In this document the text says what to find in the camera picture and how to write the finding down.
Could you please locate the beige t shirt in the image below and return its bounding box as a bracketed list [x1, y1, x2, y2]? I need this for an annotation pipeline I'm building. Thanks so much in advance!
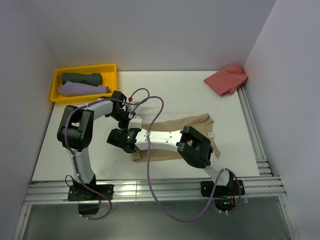
[131, 112, 222, 163]

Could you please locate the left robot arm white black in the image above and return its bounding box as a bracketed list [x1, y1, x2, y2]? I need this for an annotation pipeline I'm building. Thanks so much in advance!
[57, 91, 136, 200]

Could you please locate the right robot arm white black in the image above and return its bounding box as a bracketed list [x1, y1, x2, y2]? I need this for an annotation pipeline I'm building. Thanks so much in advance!
[106, 125, 234, 195]

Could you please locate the dark green rolled shirt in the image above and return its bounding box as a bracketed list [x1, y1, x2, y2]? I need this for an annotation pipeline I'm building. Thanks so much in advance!
[61, 72, 102, 87]

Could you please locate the yellow plastic bin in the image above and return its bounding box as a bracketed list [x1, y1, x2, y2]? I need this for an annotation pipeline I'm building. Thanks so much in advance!
[49, 63, 118, 105]

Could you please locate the lavender folded shirt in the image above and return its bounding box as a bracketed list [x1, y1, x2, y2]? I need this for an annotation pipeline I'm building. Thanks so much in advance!
[57, 81, 110, 96]

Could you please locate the pink t shirt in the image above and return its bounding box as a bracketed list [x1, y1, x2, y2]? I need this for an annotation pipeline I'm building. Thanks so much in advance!
[203, 63, 248, 97]

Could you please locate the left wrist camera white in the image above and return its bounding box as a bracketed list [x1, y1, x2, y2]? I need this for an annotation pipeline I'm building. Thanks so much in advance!
[127, 96, 140, 111]

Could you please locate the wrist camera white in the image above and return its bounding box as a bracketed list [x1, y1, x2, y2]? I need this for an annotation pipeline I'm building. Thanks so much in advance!
[128, 115, 143, 129]
[127, 96, 140, 111]

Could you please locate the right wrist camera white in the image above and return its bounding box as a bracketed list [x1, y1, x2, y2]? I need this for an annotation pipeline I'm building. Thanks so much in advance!
[128, 115, 143, 129]

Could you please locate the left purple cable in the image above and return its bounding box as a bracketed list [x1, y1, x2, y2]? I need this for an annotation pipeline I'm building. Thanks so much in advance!
[64, 87, 151, 221]

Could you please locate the purple cable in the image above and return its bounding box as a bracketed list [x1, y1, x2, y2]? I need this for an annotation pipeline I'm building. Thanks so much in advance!
[128, 95, 242, 223]
[64, 87, 151, 221]

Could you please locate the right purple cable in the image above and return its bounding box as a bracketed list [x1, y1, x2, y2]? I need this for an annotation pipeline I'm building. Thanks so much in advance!
[128, 95, 242, 223]

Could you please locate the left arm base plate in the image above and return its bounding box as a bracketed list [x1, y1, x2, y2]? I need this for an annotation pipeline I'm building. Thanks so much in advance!
[67, 184, 114, 215]

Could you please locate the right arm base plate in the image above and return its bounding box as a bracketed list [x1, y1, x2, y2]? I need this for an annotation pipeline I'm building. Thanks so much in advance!
[200, 180, 246, 198]

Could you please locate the aluminium right side rail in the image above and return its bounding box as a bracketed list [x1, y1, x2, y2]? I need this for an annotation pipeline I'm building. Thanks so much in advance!
[237, 86, 273, 177]

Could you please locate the aluminium front rail frame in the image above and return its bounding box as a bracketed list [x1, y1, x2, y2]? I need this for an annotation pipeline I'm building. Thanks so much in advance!
[13, 175, 301, 240]

